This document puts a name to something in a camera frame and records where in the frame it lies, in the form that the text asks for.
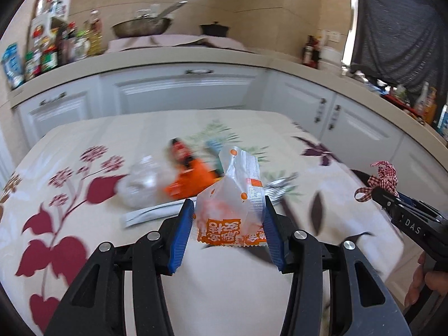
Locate clear crumpled plastic bag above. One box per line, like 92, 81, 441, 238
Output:
117, 157, 176, 207

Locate white orange snack packet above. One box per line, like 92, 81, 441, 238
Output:
194, 145, 268, 249

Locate orange detergent bottle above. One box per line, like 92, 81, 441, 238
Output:
425, 87, 439, 123

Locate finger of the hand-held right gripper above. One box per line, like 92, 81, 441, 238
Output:
367, 178, 400, 216
397, 193, 426, 209

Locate black pot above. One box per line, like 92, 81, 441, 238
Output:
199, 22, 230, 37

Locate orange crumpled wrapper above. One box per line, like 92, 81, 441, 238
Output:
163, 157, 219, 198

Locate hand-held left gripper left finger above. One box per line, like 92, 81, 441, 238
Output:
44, 198, 195, 336

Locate dark grey curtain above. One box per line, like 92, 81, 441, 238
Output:
350, 0, 447, 88

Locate floral tablecloth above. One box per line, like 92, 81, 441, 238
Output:
0, 109, 407, 336

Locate light blue packet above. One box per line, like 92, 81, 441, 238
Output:
205, 140, 225, 177

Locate white cabinet drawer front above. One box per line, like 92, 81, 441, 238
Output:
100, 66, 267, 114

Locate small red bottle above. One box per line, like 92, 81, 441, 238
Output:
168, 139, 195, 169

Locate person's right hand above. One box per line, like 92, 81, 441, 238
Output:
404, 252, 448, 309

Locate metal wok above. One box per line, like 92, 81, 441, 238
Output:
111, 2, 188, 39

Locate blue white bag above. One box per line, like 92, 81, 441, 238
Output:
2, 44, 26, 90

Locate white cabinet door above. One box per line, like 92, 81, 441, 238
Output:
322, 94, 407, 162
17, 91, 102, 137
269, 77, 333, 130
395, 136, 448, 218

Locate long white sachet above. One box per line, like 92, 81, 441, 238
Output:
121, 199, 191, 230

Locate cluster of condiment bottles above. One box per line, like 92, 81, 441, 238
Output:
24, 0, 106, 79

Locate red tray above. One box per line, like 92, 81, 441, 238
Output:
381, 91, 410, 106

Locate red packet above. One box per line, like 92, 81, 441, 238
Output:
311, 37, 322, 69

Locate silver crumpled wrapper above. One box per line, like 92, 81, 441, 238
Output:
264, 177, 298, 205

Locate blue canister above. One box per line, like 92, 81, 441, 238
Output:
437, 105, 448, 137

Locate red checkered ribbon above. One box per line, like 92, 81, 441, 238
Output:
354, 161, 400, 202

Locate white spray bottle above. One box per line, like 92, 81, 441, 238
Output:
416, 82, 429, 111

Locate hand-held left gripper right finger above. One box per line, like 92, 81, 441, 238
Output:
263, 195, 414, 336

